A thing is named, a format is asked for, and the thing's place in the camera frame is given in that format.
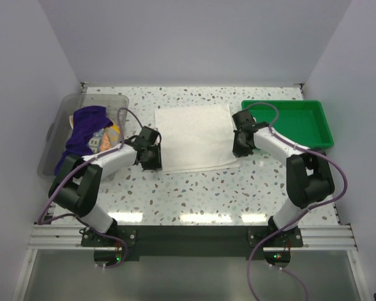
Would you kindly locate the clear grey plastic bin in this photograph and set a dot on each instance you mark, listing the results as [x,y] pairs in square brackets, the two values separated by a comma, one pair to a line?
[60,130]

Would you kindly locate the green plastic tray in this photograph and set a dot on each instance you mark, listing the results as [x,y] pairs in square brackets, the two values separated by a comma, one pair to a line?
[302,121]

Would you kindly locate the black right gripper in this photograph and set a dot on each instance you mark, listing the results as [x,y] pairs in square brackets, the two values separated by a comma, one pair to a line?
[239,152]

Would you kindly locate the colourful patterned towel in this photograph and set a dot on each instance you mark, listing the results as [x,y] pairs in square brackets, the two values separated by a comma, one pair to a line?
[99,141]

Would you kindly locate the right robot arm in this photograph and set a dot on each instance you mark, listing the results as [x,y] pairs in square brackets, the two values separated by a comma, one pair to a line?
[308,176]

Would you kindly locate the white towel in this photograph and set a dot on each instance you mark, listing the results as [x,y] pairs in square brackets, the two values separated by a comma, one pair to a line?
[194,139]

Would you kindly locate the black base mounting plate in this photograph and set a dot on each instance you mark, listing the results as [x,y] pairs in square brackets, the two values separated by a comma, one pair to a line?
[133,242]

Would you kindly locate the purple towel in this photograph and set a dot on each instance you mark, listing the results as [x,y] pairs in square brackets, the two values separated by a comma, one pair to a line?
[86,122]

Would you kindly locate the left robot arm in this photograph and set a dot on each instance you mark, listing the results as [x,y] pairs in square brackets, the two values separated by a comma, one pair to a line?
[77,183]

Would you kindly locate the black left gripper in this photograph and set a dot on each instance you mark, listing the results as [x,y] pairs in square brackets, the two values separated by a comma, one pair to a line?
[156,163]

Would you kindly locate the aluminium frame rail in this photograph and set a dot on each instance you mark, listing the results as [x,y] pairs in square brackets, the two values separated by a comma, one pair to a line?
[311,238]

